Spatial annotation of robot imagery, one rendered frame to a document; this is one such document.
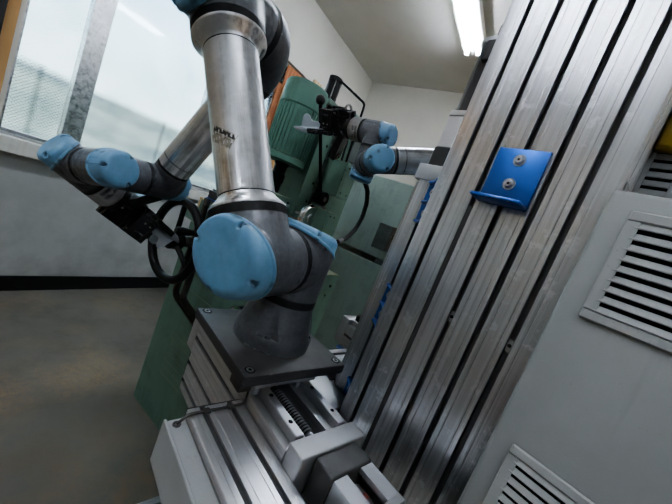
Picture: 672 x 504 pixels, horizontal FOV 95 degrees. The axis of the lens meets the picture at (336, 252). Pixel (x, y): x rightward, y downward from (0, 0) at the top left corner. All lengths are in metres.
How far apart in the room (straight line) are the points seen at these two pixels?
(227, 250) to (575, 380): 0.43
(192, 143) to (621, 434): 0.81
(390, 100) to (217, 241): 3.74
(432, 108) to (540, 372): 3.53
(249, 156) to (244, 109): 0.07
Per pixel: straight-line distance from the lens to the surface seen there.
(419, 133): 3.75
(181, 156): 0.78
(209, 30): 0.58
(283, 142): 1.26
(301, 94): 1.29
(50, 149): 0.84
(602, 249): 0.46
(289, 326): 0.57
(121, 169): 0.75
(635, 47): 0.61
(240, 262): 0.41
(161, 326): 1.53
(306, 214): 1.31
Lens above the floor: 1.09
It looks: 7 degrees down
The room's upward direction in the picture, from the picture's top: 21 degrees clockwise
